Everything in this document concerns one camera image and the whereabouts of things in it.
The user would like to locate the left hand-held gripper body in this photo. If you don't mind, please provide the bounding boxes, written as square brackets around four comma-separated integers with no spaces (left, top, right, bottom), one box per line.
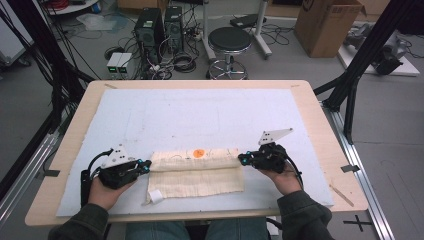
[96,143,144,190]

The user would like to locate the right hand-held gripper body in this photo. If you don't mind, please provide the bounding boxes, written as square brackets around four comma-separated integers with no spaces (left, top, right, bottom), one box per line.
[250,128,294,174]

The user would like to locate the cream printed towel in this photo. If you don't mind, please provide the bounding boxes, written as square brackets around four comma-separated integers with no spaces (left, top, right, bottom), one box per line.
[144,148,246,205]

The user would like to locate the person's left hand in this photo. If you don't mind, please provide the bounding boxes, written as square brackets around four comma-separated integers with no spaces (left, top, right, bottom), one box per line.
[88,176,138,211]

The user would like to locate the person's right hand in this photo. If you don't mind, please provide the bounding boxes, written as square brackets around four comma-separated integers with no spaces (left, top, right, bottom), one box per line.
[259,163,303,196]

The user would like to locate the person's left leg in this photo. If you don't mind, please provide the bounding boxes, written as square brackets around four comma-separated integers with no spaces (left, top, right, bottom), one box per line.
[124,221,191,240]

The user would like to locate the person's leg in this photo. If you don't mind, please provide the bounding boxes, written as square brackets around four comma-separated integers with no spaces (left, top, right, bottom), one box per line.
[124,221,191,240]
[204,218,271,240]

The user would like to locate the white table mat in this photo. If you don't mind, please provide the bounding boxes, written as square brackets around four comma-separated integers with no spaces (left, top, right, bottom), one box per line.
[55,88,335,218]

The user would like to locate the person's right leg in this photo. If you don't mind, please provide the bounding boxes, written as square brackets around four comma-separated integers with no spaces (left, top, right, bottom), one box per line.
[204,218,271,240]

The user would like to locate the light wooden table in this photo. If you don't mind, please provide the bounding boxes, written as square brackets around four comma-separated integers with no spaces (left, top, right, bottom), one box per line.
[24,79,369,228]

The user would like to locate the thin wooden stick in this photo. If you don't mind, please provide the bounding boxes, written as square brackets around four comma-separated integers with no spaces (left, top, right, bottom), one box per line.
[329,184,355,208]

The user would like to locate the white power supply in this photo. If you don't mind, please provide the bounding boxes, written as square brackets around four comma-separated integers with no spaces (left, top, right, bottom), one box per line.
[116,52,134,75]
[106,52,124,75]

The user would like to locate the black round stool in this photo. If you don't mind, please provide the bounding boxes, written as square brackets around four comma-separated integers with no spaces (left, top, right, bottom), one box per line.
[205,26,253,80]

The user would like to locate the black computer tower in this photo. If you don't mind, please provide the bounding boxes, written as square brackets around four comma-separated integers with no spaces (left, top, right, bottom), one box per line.
[134,8,165,64]
[163,5,185,54]

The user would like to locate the black flat device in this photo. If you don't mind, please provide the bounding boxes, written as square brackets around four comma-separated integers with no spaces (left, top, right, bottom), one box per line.
[229,13,268,29]

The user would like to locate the cardboard box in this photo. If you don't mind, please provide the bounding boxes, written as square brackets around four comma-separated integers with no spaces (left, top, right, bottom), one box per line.
[294,0,367,58]

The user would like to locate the clear plastic bag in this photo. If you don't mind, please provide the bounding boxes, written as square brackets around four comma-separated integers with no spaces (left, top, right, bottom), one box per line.
[75,13,118,32]

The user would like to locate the grey machine on white board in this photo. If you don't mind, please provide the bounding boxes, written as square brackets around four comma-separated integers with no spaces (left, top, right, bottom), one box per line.
[338,23,421,77]

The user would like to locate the white round table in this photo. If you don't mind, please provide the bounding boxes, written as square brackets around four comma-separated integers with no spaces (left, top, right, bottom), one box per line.
[46,0,101,16]

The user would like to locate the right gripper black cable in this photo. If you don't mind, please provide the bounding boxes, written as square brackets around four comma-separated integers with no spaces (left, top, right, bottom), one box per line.
[283,156,304,191]

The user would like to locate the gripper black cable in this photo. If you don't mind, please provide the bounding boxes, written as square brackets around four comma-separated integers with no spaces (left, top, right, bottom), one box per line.
[80,148,114,208]
[283,156,304,191]

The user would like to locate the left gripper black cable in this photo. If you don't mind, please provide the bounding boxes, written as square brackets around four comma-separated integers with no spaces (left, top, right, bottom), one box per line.
[80,148,114,208]

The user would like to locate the aluminium rail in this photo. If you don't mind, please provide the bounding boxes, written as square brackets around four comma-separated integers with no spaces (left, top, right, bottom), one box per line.
[0,133,59,228]
[321,101,396,240]

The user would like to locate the coiled black cables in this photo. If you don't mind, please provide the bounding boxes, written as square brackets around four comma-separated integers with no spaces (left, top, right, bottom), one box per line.
[173,53,198,74]

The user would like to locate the black metal frame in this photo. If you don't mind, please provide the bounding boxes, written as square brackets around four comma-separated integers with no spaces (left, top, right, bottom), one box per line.
[0,0,96,134]
[313,0,424,144]

